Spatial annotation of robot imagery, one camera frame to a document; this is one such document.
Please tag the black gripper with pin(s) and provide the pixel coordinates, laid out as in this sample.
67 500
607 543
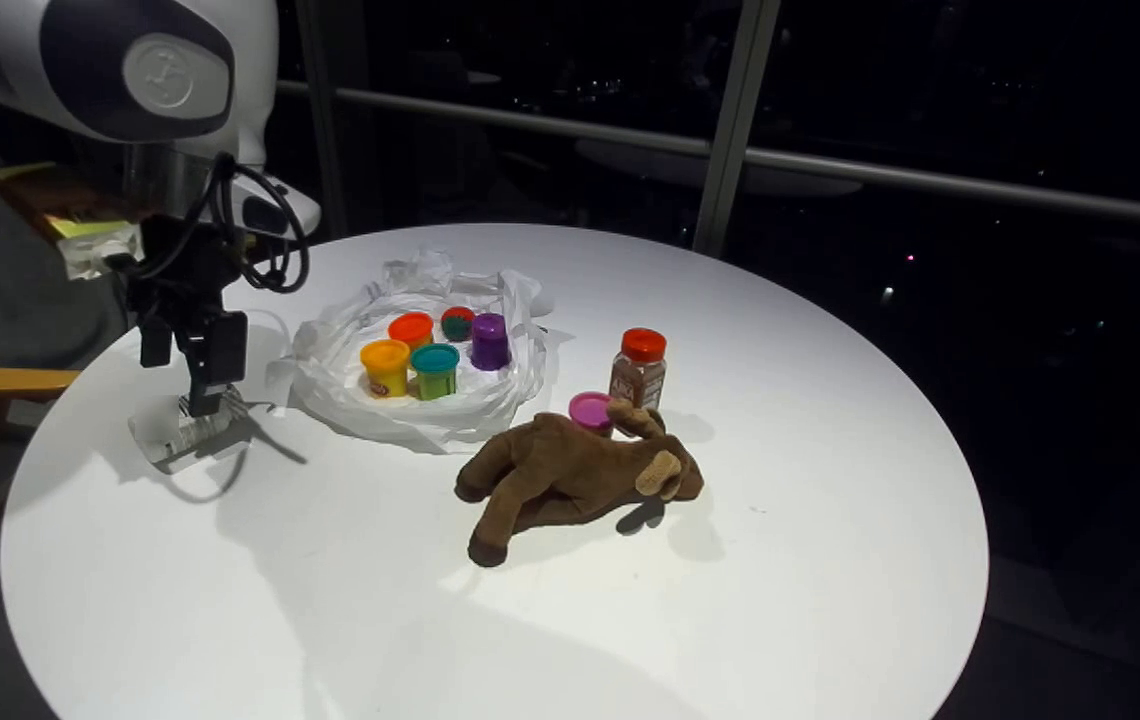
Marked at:
182 273

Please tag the white pill bottle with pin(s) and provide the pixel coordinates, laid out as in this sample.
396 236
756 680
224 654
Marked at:
161 429

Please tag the yellow lid dough tub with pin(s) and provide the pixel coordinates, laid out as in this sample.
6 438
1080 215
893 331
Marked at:
385 366

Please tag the orange lid dough tub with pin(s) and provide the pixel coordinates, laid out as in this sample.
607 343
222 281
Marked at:
410 331

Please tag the teal lid dough tub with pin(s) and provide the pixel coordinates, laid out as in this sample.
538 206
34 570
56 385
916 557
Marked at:
432 370

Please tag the purple lid dough tub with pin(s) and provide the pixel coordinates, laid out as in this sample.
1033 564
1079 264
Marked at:
488 343

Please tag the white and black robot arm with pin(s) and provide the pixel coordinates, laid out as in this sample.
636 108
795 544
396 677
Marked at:
112 64

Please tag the white plastic bag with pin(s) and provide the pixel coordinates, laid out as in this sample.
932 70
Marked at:
502 400

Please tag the brown plush animal toy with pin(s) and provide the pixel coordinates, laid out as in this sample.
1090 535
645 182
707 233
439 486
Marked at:
554 474

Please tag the pink lid dough tub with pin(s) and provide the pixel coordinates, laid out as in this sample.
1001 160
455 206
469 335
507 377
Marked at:
588 409

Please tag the red cap spice jar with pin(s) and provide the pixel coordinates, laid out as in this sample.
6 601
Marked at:
636 370

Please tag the dark window post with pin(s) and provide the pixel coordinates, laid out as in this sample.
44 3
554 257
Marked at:
321 120

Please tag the grey metal window rail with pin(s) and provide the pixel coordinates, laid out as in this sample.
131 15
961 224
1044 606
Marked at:
941 185

